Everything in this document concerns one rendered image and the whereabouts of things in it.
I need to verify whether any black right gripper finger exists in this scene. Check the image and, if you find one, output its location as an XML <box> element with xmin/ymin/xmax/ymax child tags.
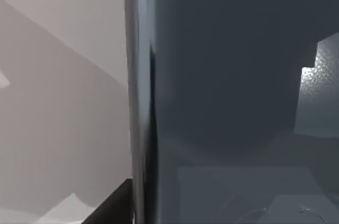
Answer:
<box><xmin>83</xmin><ymin>178</ymin><xmax>136</xmax><ymax>224</ymax></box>

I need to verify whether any dark grey box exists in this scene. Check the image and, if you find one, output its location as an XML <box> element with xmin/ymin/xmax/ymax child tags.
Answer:
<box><xmin>122</xmin><ymin>0</ymin><xmax>339</xmax><ymax>224</ymax></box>

